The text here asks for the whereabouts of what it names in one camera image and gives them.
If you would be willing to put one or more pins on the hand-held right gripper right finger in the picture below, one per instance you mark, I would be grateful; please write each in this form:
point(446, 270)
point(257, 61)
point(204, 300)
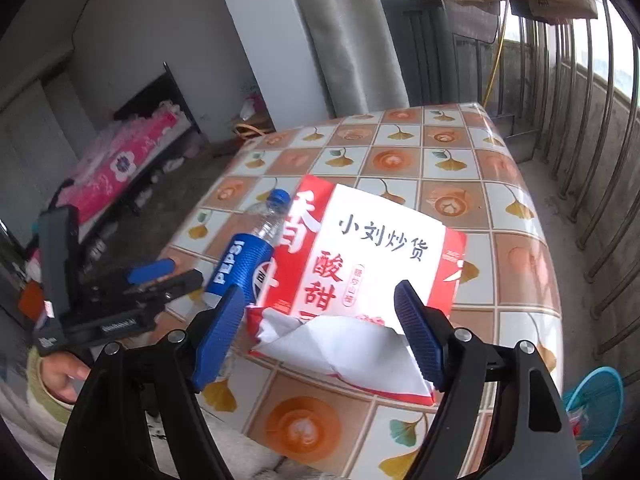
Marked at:
point(420, 330)

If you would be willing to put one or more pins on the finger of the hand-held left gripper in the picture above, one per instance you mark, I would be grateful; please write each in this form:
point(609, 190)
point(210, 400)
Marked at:
point(150, 270)
point(175, 285)

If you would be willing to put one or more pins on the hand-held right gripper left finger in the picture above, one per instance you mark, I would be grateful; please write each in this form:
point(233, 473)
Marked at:
point(222, 330)

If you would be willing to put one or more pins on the blue label plastic bottle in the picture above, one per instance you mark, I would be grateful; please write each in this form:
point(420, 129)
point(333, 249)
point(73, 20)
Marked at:
point(240, 265)

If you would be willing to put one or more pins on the red white paper bag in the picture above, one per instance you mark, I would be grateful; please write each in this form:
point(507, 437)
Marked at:
point(370, 245)

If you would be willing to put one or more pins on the blue plastic basket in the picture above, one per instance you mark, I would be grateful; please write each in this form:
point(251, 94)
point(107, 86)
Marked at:
point(600, 400)

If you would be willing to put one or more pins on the person's left forearm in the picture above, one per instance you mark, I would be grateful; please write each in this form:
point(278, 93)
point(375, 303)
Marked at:
point(25, 410)

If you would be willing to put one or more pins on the person's left hand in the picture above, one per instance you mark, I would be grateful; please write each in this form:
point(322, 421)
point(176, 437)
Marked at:
point(57, 375)

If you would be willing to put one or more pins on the pink floral bed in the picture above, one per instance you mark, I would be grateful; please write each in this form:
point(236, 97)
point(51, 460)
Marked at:
point(125, 165)

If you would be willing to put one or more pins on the leaf patterned tablecloth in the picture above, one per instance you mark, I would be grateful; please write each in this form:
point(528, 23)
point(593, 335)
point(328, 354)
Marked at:
point(450, 160)

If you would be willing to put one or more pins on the white pink bag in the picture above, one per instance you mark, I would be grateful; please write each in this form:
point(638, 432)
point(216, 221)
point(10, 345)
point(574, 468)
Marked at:
point(251, 106)

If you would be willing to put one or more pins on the metal railing bars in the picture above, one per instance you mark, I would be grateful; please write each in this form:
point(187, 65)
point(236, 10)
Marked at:
point(595, 135)

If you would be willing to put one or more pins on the dark grey panel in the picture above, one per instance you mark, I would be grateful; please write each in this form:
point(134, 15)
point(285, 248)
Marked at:
point(430, 50)

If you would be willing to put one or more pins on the grey curtain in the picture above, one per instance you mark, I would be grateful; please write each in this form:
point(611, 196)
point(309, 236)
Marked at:
point(345, 35)

